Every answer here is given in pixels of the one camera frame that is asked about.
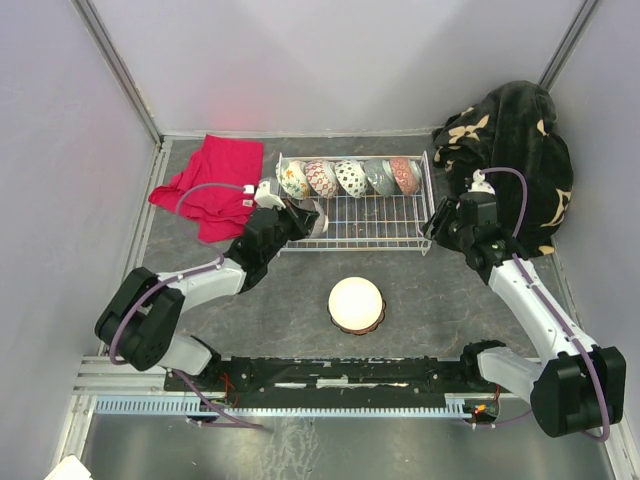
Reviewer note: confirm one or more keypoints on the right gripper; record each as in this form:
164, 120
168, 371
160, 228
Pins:
434, 228

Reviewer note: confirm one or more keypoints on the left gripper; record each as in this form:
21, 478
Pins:
308, 219

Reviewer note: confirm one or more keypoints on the purple striped bowl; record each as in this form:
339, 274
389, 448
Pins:
317, 221

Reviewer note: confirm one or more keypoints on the white wire dish rack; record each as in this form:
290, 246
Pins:
374, 222

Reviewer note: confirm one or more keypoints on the floral orange green bowl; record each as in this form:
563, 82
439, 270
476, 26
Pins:
292, 178

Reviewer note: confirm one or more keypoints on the blue triangle pattern bowl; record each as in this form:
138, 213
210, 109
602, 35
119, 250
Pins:
321, 177

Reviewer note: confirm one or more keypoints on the red rimmed bowl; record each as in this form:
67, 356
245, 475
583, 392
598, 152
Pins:
351, 177

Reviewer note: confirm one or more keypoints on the grey hexagon pattern bowl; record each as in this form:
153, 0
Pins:
380, 176

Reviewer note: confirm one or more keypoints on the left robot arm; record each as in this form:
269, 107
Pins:
140, 322

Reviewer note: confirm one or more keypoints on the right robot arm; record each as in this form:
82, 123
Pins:
576, 386

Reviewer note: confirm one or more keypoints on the red folded t-shirt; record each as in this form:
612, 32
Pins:
209, 191

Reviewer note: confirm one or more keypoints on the black floral blanket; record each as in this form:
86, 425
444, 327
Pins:
512, 127

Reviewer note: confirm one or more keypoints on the white paper corner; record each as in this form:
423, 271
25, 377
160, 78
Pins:
69, 468

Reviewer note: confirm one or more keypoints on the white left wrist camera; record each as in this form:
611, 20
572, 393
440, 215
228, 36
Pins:
264, 195

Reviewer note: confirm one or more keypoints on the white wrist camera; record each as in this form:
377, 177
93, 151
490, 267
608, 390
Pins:
479, 184
264, 195

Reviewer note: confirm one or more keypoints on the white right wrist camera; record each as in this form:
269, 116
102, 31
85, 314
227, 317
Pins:
479, 184

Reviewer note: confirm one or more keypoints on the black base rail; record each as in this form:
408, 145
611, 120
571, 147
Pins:
323, 384

